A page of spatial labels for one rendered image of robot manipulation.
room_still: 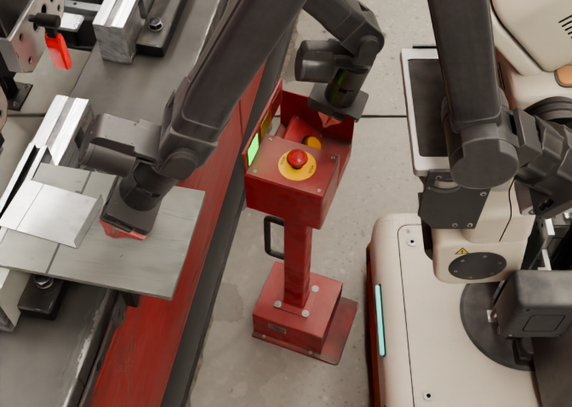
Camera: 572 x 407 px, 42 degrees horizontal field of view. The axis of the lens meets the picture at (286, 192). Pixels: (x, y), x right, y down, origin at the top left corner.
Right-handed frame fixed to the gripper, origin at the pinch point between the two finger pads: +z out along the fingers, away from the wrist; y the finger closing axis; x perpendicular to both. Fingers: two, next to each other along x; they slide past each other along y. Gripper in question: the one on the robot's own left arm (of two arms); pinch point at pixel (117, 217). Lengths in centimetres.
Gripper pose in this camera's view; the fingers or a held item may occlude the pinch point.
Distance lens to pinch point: 109.5
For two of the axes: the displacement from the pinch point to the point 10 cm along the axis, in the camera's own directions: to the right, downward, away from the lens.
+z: -4.9, 4.1, 7.7
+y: -1.9, 8.1, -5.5
